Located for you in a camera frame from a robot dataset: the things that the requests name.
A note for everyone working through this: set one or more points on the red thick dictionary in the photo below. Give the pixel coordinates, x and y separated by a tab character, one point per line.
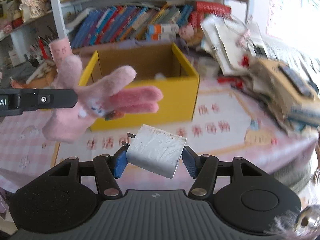
212	8

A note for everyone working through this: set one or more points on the orange white box upper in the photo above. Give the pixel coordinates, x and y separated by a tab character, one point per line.
163	29

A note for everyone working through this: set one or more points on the orange white box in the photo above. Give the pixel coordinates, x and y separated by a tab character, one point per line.
163	29
161	37

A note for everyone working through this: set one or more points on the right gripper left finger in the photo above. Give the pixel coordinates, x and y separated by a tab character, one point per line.
109	168

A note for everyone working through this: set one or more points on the pink rabbit plush glove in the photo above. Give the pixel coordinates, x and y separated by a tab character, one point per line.
108	98

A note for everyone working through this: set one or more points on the wooden chessboard box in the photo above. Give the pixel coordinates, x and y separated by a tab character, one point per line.
43	76

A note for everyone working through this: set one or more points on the white rabbit doll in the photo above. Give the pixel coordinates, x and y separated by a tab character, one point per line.
32	9

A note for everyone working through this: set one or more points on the yellow cardboard box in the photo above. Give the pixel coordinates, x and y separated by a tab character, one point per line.
161	65

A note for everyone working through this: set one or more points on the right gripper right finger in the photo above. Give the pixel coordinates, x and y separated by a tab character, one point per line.
202	168

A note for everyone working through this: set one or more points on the orange white box lower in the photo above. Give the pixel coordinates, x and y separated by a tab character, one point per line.
161	37

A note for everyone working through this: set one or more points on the large white power adapter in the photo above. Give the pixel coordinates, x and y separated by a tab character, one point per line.
156	151

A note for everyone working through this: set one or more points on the pink cylindrical container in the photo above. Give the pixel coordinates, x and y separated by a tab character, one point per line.
60	49

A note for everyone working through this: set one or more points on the pink pig figurine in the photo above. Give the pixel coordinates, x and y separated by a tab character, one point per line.
186	32

